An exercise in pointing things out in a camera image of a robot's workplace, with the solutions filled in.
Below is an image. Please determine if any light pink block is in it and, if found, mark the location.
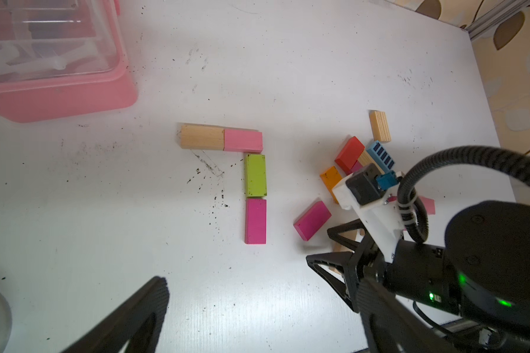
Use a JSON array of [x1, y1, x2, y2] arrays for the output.
[[224, 129, 264, 154], [387, 196, 436, 216]]

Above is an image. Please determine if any red block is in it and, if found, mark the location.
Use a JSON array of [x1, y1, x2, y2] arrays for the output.
[[334, 136, 365, 175]]

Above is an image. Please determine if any small natural wood block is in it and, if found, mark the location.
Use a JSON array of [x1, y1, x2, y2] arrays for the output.
[[358, 150, 384, 174]]

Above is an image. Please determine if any magenta block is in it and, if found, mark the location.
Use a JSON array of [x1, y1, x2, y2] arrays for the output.
[[350, 161, 363, 174], [294, 201, 331, 241], [245, 199, 266, 245]]

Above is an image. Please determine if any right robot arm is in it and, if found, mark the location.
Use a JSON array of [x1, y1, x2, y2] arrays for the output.
[[306, 146, 530, 352]]

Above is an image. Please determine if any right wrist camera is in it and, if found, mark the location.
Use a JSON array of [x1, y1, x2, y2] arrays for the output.
[[332, 163, 403, 263]]

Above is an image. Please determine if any pink plastic storage box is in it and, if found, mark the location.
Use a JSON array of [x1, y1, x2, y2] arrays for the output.
[[0, 1, 138, 123]]

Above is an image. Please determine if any blue striped block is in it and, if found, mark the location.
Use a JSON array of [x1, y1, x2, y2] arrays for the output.
[[366, 141, 395, 174]]

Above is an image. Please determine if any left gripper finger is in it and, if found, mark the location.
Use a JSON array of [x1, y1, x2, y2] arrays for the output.
[[65, 277, 169, 352]]

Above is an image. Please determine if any green block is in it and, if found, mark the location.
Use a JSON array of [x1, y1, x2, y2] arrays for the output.
[[244, 154, 267, 198]]

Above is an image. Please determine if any orange block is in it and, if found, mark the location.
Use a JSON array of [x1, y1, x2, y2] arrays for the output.
[[319, 166, 342, 204]]

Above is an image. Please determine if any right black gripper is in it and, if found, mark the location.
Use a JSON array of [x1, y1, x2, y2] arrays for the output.
[[306, 219, 424, 352]]

